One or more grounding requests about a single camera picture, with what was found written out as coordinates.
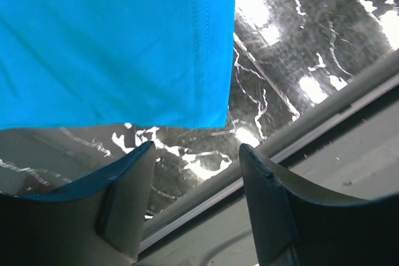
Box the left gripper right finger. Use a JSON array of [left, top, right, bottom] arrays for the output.
[[239, 144, 398, 265]]

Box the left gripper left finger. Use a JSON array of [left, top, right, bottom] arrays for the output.
[[1, 141, 156, 265]]

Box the blue t-shirt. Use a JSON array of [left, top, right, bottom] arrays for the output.
[[1, 0, 234, 129]]

